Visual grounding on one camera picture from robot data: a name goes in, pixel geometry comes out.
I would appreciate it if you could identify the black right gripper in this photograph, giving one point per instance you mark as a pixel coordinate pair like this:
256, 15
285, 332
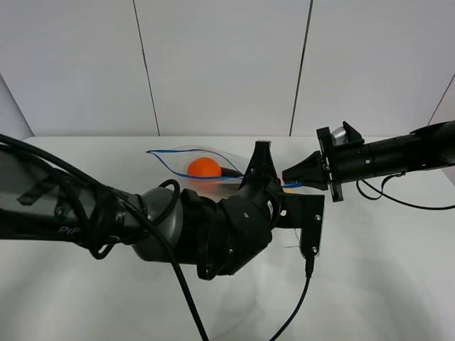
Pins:
312, 171

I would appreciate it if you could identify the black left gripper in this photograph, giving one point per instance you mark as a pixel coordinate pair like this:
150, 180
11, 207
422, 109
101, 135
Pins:
242, 224

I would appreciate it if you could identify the clear zip bag blue seal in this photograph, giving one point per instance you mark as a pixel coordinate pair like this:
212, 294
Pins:
176, 160

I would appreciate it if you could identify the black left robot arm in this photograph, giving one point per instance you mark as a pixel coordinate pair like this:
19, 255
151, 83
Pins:
46, 198

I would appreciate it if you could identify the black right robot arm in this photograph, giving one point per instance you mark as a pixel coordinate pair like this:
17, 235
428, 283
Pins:
427, 148

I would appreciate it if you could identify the dark purple toy eggplant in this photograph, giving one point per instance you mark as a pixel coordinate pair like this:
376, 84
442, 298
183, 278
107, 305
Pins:
231, 173

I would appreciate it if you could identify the orange toy fruit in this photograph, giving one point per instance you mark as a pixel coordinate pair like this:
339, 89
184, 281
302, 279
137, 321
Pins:
204, 167

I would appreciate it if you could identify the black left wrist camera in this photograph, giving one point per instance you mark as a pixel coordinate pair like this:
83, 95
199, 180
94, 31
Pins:
311, 230

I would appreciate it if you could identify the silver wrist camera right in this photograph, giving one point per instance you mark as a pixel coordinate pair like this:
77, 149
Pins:
339, 136

